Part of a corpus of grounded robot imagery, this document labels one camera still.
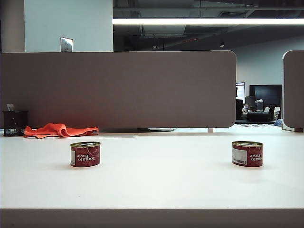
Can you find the black round ottoman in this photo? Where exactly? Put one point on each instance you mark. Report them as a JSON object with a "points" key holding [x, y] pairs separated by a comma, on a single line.
{"points": [[258, 116]]}

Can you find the lit white monitor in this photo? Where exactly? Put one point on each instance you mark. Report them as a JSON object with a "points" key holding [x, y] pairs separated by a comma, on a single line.
{"points": [[240, 91]]}

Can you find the orange cloth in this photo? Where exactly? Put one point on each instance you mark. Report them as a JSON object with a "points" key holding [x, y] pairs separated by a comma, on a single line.
{"points": [[54, 130]]}

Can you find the brown divider with white edge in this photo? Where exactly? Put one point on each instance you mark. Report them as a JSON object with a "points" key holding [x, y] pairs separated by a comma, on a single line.
{"points": [[294, 90]]}

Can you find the long ceiling light strip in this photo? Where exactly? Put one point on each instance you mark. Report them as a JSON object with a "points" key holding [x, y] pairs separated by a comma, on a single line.
{"points": [[204, 21]]}

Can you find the silver monitor base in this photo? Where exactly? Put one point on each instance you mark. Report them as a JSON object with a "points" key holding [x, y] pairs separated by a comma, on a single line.
{"points": [[161, 129]]}

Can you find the metal wall switch plate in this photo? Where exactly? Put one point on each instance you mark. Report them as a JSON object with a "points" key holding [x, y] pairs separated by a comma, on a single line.
{"points": [[66, 44]]}

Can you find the red tomato paste can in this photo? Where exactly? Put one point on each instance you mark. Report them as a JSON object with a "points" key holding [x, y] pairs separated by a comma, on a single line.
{"points": [[254, 155], [88, 155]]}

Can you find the blue bag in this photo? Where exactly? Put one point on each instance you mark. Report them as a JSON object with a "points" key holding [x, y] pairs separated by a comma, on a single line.
{"points": [[278, 123]]}

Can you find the white paper slip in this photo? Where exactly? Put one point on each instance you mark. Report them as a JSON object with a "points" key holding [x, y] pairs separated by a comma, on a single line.
{"points": [[10, 107]]}

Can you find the large black screen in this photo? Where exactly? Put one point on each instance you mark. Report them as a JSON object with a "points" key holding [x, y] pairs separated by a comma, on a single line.
{"points": [[267, 93]]}

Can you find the wide brown desk divider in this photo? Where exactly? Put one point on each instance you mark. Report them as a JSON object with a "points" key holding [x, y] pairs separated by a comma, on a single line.
{"points": [[123, 90]]}

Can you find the dark brown divider bracket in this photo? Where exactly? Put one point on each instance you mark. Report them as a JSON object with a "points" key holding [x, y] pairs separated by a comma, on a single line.
{"points": [[298, 130]]}

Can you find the black mesh pen holder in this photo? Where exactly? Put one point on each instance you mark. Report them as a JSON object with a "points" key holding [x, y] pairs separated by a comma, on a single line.
{"points": [[14, 122]]}

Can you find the small black pendant lamp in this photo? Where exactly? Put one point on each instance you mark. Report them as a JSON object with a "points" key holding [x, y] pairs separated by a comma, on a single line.
{"points": [[222, 44]]}

